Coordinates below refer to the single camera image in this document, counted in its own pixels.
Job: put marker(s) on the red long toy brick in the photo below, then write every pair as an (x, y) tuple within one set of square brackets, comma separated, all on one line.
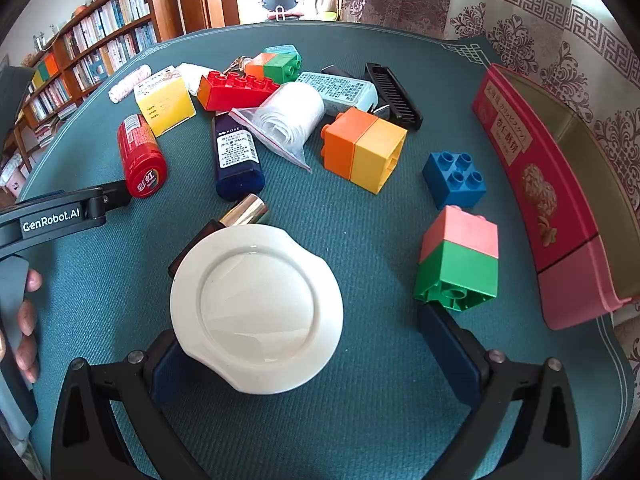
[(218, 92)]

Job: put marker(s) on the patterned curtain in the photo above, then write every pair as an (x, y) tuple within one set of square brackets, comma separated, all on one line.
[(573, 48)]

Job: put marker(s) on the person's left hand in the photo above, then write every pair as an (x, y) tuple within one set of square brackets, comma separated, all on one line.
[(26, 354)]

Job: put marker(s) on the red pink tin box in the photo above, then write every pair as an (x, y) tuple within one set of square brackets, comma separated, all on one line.
[(581, 227)]

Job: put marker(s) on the white round plastic lid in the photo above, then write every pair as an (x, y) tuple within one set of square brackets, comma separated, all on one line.
[(257, 308)]

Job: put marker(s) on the red cylindrical bottle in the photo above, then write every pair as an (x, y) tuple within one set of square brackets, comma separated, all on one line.
[(144, 164)]

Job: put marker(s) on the white tissue pack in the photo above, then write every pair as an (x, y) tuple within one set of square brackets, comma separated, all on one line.
[(191, 75)]

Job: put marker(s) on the pink green toy brick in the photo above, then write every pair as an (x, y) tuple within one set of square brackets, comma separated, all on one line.
[(459, 261)]

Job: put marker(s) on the teal dental floss box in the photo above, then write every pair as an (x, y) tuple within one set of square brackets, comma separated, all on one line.
[(282, 49)]

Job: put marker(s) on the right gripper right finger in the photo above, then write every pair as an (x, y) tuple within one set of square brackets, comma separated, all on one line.
[(544, 441)]

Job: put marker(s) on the light blue printed box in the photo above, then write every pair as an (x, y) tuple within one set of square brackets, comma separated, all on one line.
[(342, 93)]

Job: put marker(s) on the blue toy brick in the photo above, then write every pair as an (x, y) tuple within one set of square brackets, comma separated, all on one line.
[(453, 179)]

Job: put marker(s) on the wooden bookshelf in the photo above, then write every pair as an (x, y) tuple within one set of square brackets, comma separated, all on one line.
[(89, 49)]

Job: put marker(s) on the metal keyring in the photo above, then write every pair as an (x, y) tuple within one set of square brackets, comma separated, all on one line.
[(238, 66)]

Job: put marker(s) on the black comb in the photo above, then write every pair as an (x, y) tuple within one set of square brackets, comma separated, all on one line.
[(395, 103)]

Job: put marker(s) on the pink white roll pack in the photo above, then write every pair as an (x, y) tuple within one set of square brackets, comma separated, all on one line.
[(124, 87)]

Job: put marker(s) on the dark blue lotion bottle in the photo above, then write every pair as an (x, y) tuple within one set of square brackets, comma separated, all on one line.
[(238, 171)]

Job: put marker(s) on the yellow white medicine box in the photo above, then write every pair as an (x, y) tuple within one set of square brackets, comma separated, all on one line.
[(163, 100)]

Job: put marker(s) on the black wok on stand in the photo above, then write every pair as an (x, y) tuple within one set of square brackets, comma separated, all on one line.
[(283, 10)]

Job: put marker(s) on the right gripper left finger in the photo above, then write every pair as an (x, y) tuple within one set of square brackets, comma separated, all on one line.
[(87, 442)]

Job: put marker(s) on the black cylindrical tube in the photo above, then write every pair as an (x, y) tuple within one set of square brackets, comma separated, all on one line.
[(335, 71)]

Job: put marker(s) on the gold black lipstick tube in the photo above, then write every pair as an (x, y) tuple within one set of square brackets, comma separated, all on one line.
[(250, 210)]

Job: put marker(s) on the orange green toy brick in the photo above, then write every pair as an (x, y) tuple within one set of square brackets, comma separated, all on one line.
[(279, 67)]

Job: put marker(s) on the orange yellow toy brick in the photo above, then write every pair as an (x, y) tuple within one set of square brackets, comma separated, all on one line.
[(362, 148)]

